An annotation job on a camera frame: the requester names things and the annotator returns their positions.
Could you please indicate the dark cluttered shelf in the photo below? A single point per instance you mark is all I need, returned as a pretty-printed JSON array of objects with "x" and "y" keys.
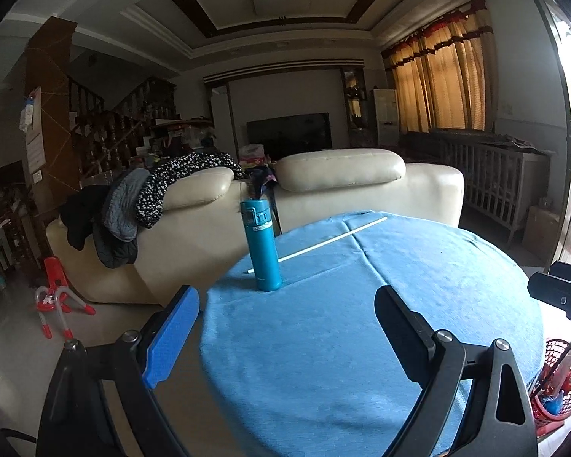
[{"x": 4, "y": 228}]

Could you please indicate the white baby crib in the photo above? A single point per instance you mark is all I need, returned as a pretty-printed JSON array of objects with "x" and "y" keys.
[{"x": 495, "y": 185}]

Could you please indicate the black white floral cloth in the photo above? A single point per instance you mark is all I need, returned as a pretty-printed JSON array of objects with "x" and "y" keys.
[{"x": 171, "y": 176}]

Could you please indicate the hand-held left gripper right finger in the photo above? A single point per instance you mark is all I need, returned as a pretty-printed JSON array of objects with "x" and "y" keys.
[{"x": 404, "y": 333}]

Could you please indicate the pink box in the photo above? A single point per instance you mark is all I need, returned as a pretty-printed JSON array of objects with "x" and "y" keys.
[{"x": 252, "y": 153}]

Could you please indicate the small cardboard box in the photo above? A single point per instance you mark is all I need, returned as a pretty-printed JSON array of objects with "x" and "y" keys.
[{"x": 540, "y": 233}]

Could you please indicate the red white toy frame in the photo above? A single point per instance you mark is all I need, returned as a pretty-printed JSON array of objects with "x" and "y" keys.
[{"x": 52, "y": 271}]

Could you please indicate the grey cloth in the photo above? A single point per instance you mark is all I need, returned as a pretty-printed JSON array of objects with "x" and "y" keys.
[{"x": 121, "y": 200}]

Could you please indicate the square ceiling light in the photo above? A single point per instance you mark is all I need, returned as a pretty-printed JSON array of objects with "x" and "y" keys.
[{"x": 283, "y": 4}]

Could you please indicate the wooden staircase railing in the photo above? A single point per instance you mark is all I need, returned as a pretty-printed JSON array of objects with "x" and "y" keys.
[{"x": 123, "y": 123}]

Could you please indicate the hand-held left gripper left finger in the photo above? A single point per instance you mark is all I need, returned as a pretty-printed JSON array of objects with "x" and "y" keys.
[{"x": 171, "y": 338}]

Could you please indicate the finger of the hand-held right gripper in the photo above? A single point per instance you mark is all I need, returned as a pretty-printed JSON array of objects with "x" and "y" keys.
[{"x": 552, "y": 288}]

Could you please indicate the black flat television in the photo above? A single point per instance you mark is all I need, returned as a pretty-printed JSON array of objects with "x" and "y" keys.
[{"x": 290, "y": 133}]

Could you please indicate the blue thermos bottle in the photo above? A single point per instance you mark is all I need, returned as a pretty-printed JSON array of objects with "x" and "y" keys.
[{"x": 261, "y": 247}]

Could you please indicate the cream leather sofa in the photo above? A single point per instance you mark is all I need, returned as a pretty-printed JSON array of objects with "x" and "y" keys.
[{"x": 342, "y": 171}]

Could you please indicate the blue tablecloth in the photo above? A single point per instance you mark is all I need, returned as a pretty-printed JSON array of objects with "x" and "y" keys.
[{"x": 338, "y": 342}]

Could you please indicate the thin white stick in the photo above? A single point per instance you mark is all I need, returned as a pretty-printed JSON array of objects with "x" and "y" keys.
[{"x": 333, "y": 240}]

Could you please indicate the white wall calendar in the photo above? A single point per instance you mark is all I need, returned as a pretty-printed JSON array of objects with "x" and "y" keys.
[{"x": 34, "y": 143}]

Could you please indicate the yellow curtains with red trim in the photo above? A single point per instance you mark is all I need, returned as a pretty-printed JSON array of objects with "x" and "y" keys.
[{"x": 437, "y": 81}]

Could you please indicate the blue plastic bag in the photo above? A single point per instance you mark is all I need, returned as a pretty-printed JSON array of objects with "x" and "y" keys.
[{"x": 552, "y": 404}]

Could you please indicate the white standing air conditioner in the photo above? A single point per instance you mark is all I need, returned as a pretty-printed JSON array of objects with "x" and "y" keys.
[{"x": 385, "y": 114}]

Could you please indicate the dark display cabinet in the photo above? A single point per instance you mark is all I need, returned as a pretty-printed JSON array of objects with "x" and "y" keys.
[{"x": 354, "y": 104}]

